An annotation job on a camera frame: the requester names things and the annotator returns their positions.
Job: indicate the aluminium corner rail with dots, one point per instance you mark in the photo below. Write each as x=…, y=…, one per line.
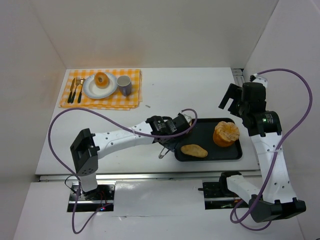
x=238, y=76

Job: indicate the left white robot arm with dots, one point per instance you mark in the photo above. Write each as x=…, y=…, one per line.
x=88, y=148

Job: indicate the black handled knife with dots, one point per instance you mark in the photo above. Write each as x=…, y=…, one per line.
x=71, y=90

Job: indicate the black handled spoon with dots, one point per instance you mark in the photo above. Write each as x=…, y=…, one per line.
x=81, y=90

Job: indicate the yellow checkered cloth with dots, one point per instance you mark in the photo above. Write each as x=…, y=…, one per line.
x=114, y=102

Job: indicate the tall sugared pastry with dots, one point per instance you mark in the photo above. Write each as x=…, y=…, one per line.
x=225, y=134

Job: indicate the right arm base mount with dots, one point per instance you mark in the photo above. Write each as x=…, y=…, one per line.
x=217, y=195

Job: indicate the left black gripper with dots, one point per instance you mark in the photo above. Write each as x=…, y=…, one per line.
x=167, y=144

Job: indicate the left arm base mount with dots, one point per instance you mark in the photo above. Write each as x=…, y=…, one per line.
x=102, y=199

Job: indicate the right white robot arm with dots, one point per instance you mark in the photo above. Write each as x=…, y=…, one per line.
x=276, y=199

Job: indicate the oval flat bread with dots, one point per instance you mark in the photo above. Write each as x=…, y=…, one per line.
x=194, y=150

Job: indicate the aluminium front rail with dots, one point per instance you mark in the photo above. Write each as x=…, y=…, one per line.
x=151, y=176

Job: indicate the black handled fork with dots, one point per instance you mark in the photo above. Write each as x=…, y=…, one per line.
x=77, y=82

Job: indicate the purple mug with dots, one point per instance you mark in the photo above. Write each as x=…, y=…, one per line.
x=124, y=84

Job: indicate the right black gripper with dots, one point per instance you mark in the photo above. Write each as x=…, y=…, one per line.
x=233, y=97

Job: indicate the ring donut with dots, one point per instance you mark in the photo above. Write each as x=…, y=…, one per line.
x=101, y=80

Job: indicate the metal tongs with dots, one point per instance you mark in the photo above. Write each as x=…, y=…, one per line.
x=163, y=153

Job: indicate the white plate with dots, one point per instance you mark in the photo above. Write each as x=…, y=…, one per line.
x=93, y=92

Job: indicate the black tray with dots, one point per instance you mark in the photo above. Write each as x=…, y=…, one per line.
x=202, y=135

